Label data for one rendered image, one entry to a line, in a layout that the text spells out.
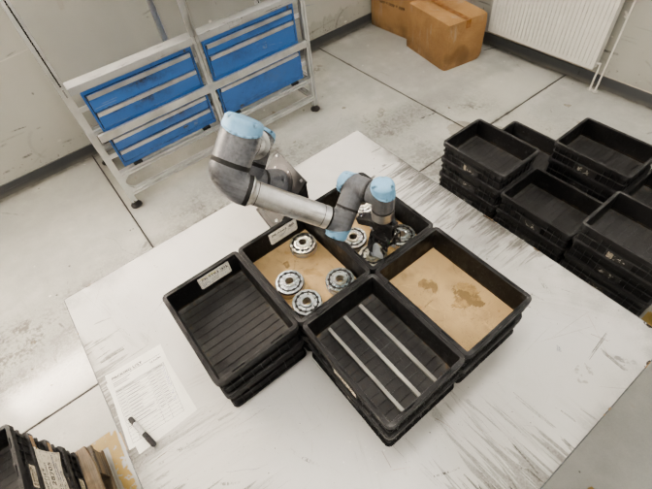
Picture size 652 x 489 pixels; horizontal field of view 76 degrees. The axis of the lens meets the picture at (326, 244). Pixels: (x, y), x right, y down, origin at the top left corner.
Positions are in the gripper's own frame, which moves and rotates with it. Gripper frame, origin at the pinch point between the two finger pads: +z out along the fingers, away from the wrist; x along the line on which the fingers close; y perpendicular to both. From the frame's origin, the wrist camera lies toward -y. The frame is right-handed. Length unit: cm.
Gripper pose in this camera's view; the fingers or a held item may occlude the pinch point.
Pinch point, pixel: (377, 250)
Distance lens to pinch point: 155.8
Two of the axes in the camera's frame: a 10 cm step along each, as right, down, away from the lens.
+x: 7.1, -5.9, 3.8
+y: 6.9, 5.2, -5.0
